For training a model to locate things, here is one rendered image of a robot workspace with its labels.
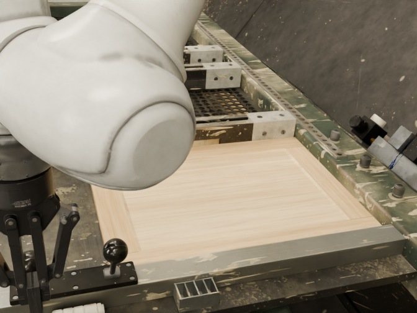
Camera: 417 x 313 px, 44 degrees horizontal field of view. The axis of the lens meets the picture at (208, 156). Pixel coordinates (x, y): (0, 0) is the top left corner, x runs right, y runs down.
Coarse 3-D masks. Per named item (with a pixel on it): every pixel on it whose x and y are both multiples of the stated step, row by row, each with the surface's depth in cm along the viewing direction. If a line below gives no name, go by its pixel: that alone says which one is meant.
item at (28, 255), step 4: (24, 252) 73; (28, 252) 73; (32, 252) 73; (24, 256) 72; (28, 256) 72; (32, 256) 72; (24, 260) 72; (28, 260) 72; (32, 260) 72; (28, 264) 72; (32, 264) 72; (28, 268) 72; (32, 268) 72; (36, 268) 72; (28, 272) 72
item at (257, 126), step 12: (204, 120) 136; (216, 120) 137; (228, 120) 138; (240, 120) 137; (252, 120) 137; (264, 120) 137; (276, 120) 138; (288, 120) 139; (204, 132) 133; (216, 132) 134; (228, 132) 135; (240, 132) 136; (252, 132) 137; (264, 132) 138; (276, 132) 140; (288, 132) 141
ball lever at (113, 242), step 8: (112, 240) 76; (120, 240) 77; (104, 248) 76; (112, 248) 76; (120, 248) 76; (104, 256) 76; (112, 256) 76; (120, 256) 76; (112, 264) 81; (104, 272) 85; (112, 272) 84
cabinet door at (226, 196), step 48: (240, 144) 136; (288, 144) 138; (96, 192) 112; (144, 192) 114; (192, 192) 115; (240, 192) 117; (288, 192) 118; (336, 192) 119; (144, 240) 99; (192, 240) 100; (240, 240) 101
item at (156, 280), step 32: (192, 256) 93; (224, 256) 93; (256, 256) 94; (288, 256) 94; (320, 256) 96; (352, 256) 99; (384, 256) 102; (0, 288) 83; (128, 288) 85; (160, 288) 87
